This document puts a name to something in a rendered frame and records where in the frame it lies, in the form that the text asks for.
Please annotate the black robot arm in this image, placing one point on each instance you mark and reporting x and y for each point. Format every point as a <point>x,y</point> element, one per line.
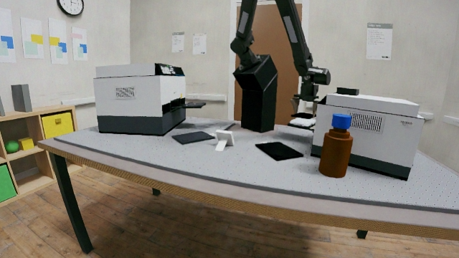
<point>303,59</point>

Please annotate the white multi-well plate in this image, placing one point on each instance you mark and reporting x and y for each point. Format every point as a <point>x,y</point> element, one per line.
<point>298,121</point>

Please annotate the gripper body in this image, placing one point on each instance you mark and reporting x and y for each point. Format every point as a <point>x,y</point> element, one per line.
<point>306,93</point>

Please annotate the brown bottle with blue cap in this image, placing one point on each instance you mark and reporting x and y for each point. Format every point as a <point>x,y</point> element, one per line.
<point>336,148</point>

